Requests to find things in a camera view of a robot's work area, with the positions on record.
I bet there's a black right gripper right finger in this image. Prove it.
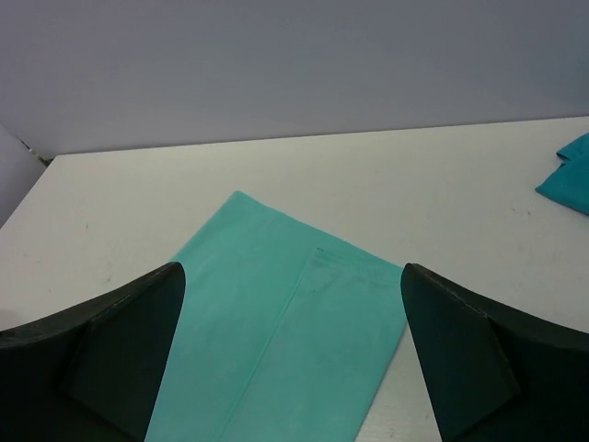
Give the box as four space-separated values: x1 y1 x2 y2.
400 263 588 441

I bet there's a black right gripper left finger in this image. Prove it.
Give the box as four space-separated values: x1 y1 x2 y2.
1 262 186 441

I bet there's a mint green t shirt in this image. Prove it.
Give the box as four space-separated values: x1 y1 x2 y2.
146 192 406 441

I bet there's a folded teal t shirt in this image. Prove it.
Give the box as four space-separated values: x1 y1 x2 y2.
536 134 589 215

